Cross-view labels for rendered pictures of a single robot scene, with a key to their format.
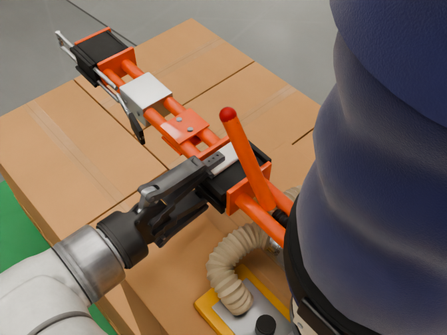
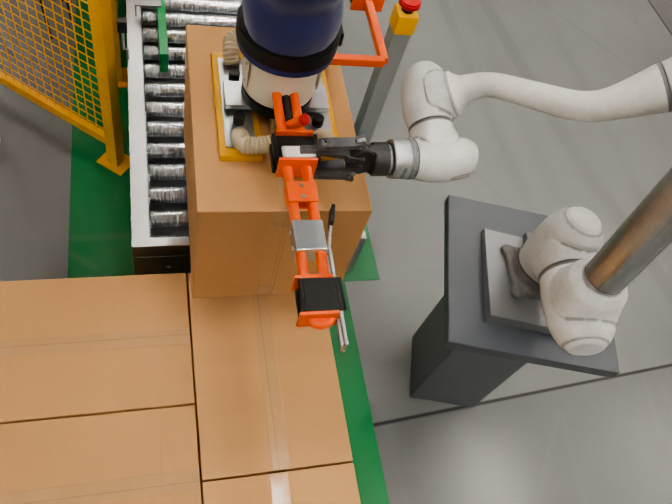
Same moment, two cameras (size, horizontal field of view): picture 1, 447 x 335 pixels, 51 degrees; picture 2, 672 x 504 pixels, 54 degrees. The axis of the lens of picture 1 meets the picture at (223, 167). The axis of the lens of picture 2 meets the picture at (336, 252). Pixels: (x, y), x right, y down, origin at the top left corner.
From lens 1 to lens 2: 1.41 m
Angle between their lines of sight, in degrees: 71
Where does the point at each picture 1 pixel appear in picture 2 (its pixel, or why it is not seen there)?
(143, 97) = (315, 228)
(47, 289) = (429, 134)
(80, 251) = (407, 144)
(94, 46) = (325, 296)
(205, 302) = not seen: hidden behind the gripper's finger
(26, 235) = not seen: outside the picture
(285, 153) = (209, 202)
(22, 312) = (443, 129)
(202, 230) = not seen: hidden behind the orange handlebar
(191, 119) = (295, 192)
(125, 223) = (378, 146)
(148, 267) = (353, 194)
